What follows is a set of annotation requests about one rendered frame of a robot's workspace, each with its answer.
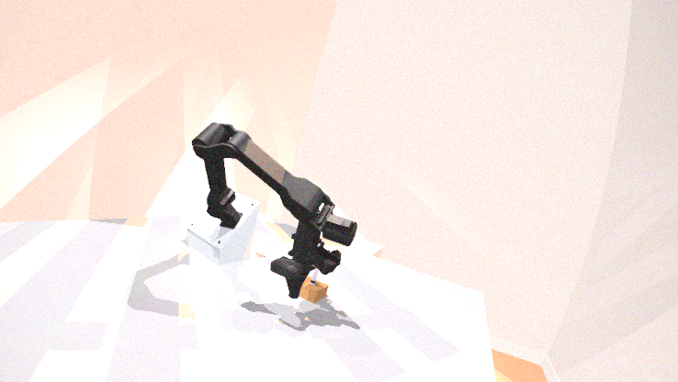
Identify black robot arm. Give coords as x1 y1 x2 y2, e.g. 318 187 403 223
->
192 122 357 275

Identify black marker cap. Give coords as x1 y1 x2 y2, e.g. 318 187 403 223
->
288 278 303 298

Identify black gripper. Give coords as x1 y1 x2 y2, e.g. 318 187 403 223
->
269 230 322 295

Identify orange block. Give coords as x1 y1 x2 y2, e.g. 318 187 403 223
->
299 276 329 303

